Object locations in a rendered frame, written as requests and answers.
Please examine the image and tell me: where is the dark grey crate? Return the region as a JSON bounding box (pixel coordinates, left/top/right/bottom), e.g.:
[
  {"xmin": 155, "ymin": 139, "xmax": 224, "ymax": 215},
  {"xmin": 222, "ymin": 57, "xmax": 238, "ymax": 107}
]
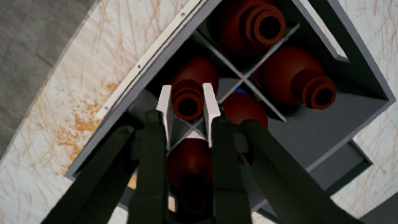
[{"xmin": 64, "ymin": 0, "xmax": 360, "ymax": 224}]

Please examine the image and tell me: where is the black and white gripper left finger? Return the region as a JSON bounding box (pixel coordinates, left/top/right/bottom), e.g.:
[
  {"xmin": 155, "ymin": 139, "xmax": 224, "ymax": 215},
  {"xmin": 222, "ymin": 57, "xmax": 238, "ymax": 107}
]
[{"xmin": 40, "ymin": 85, "xmax": 174, "ymax": 224}]

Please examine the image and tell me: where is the dark grey rectangular tray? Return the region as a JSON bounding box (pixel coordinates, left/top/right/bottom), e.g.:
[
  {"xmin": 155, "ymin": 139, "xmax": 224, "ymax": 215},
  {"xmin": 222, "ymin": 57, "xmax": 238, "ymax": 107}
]
[{"xmin": 255, "ymin": 139, "xmax": 374, "ymax": 224}]

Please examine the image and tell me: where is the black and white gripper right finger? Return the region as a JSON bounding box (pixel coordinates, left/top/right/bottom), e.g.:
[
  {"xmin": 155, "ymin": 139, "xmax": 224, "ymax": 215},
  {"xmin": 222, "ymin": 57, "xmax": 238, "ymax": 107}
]
[{"xmin": 203, "ymin": 83, "xmax": 365, "ymax": 224}]

